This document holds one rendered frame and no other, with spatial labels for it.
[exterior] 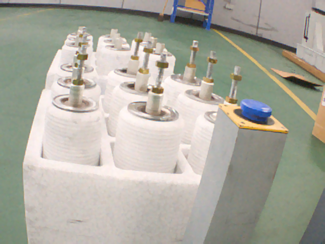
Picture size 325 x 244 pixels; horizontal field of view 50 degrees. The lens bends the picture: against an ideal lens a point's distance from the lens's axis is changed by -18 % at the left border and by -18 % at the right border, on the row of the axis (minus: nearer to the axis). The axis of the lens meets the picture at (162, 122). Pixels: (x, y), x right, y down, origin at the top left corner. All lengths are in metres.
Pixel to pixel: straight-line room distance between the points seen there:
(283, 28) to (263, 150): 6.70
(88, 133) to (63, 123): 0.04
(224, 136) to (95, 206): 0.23
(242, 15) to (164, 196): 6.39
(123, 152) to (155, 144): 0.05
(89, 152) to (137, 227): 0.13
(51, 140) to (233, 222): 0.28
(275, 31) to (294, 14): 0.60
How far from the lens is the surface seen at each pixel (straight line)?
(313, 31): 4.97
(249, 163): 0.44
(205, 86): 0.73
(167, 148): 0.59
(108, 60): 1.09
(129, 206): 0.58
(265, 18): 7.00
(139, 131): 0.57
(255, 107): 0.44
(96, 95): 0.68
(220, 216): 0.46
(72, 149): 0.57
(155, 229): 0.61
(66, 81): 0.71
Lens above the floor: 0.43
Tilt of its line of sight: 18 degrees down
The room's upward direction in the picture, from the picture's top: 11 degrees clockwise
